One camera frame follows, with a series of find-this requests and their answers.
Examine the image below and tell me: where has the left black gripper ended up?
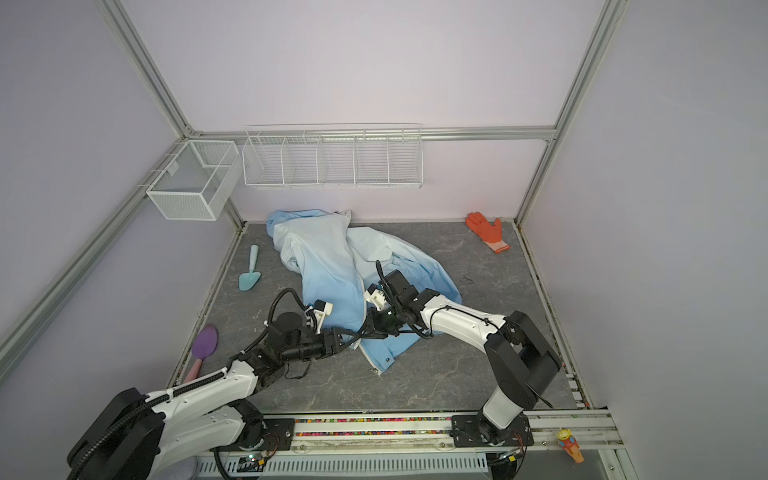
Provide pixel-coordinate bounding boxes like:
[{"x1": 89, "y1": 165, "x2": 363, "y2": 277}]
[{"x1": 282, "y1": 327, "x2": 359, "y2": 365}]

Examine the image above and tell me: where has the light blue jacket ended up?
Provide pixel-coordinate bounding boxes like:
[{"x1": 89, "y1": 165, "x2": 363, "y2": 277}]
[{"x1": 266, "y1": 208, "x2": 463, "y2": 377}]

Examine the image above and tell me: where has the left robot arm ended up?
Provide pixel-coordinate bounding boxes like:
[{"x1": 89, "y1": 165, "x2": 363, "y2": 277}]
[{"x1": 67, "y1": 309, "x2": 358, "y2": 479}]

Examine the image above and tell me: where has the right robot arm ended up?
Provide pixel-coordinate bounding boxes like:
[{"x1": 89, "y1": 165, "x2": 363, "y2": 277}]
[{"x1": 364, "y1": 270, "x2": 562, "y2": 433}]

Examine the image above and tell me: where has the mint green trowel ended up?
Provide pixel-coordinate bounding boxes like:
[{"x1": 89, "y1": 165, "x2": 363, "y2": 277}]
[{"x1": 238, "y1": 245, "x2": 261, "y2": 292}]

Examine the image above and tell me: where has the purple pink brush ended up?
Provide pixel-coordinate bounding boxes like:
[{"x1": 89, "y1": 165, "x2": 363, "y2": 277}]
[{"x1": 182, "y1": 325, "x2": 218, "y2": 384}]

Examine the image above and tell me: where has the orange red glove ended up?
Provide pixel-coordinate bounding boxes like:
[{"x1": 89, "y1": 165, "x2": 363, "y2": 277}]
[{"x1": 465, "y1": 212, "x2": 510, "y2": 254}]

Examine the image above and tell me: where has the white slotted vent strip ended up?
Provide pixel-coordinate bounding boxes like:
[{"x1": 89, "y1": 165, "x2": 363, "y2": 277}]
[{"x1": 220, "y1": 452, "x2": 490, "y2": 479}]

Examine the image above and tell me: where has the green circuit board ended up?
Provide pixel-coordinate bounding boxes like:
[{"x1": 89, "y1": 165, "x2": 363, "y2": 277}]
[{"x1": 237, "y1": 456, "x2": 266, "y2": 473}]

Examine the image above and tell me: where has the white mesh box basket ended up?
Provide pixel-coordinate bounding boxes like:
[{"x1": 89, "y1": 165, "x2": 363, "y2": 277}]
[{"x1": 147, "y1": 140, "x2": 243, "y2": 221}]

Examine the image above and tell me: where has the orange yellow toy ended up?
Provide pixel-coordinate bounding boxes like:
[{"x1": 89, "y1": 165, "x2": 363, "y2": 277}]
[{"x1": 556, "y1": 429, "x2": 585, "y2": 464}]

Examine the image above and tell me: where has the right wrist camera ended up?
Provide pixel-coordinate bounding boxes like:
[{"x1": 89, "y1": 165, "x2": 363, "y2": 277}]
[{"x1": 363, "y1": 284, "x2": 390, "y2": 311}]

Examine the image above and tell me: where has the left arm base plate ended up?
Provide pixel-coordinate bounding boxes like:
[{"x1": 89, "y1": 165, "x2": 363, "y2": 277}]
[{"x1": 241, "y1": 417, "x2": 296, "y2": 452}]

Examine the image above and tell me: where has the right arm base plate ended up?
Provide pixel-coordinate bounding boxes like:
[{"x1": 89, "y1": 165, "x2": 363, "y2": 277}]
[{"x1": 450, "y1": 413, "x2": 534, "y2": 448}]

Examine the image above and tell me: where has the white wire shelf basket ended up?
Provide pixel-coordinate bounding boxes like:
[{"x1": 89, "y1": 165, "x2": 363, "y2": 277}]
[{"x1": 241, "y1": 124, "x2": 424, "y2": 188}]

